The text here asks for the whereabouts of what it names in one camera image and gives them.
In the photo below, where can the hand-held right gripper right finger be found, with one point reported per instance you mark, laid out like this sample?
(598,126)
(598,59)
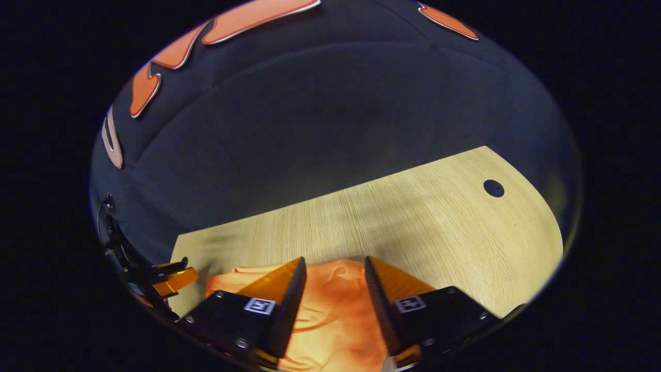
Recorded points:
(379,310)

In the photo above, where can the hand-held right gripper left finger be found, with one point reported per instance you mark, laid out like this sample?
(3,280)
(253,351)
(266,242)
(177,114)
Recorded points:
(286,310)

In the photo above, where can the orange collared T-shirt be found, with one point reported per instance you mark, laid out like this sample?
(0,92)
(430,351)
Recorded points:
(335,320)

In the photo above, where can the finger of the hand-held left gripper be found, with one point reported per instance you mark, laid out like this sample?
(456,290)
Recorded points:
(170,267)
(178,281)

